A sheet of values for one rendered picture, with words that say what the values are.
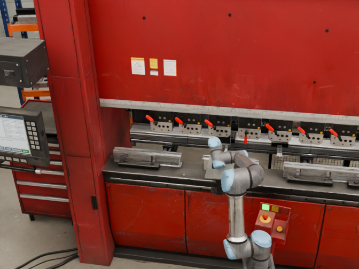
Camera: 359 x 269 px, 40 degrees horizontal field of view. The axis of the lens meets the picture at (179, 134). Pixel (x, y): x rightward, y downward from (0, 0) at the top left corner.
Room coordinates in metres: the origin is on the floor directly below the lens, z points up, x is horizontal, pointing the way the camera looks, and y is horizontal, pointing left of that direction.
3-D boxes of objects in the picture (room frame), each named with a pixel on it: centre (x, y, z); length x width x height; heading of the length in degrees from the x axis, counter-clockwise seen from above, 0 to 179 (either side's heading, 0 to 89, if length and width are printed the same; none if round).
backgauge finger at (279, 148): (2.96, -0.71, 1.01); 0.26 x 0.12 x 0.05; 169
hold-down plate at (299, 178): (2.71, -0.88, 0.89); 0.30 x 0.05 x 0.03; 79
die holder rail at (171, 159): (2.99, 0.24, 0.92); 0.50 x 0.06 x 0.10; 79
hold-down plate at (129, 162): (2.94, 0.30, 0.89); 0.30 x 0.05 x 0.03; 79
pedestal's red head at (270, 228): (2.44, -0.59, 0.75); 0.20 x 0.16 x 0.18; 70
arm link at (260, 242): (2.06, -0.44, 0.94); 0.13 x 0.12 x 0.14; 100
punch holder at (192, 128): (2.92, -0.08, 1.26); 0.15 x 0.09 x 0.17; 79
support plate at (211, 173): (2.74, -0.27, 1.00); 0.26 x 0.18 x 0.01; 169
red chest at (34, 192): (3.52, 1.10, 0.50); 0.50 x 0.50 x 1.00; 79
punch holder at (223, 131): (2.88, -0.28, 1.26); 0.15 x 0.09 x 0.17; 79
